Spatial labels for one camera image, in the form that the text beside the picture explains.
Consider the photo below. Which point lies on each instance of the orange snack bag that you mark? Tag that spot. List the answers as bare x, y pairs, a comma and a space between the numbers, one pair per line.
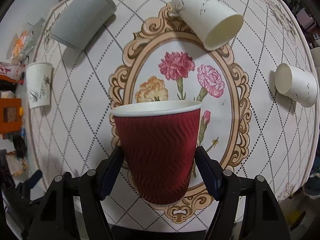
21, 45

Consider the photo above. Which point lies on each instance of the white paper cup right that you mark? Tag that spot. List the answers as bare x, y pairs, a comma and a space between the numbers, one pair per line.
297, 84

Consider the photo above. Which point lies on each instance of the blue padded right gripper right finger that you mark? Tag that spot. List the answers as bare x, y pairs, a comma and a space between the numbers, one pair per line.
263, 217

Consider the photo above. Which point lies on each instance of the white paper cup left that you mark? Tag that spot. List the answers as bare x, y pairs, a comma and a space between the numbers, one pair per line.
38, 77

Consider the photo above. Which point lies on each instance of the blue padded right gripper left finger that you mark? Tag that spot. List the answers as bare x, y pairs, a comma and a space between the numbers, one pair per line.
56, 219

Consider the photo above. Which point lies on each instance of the white paper cup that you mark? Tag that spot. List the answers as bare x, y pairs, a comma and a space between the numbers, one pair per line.
38, 77
297, 84
214, 23

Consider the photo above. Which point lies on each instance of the red ribbed paper cup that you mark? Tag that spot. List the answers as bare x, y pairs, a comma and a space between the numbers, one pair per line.
159, 141

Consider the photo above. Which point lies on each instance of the white paper cup centre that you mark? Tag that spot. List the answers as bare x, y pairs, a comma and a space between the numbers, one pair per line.
214, 23

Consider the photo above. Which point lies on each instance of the floral patterned tablecloth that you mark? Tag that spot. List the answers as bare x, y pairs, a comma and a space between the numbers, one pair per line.
146, 53

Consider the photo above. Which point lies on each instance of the orange toy box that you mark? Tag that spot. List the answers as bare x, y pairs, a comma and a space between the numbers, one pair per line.
11, 113

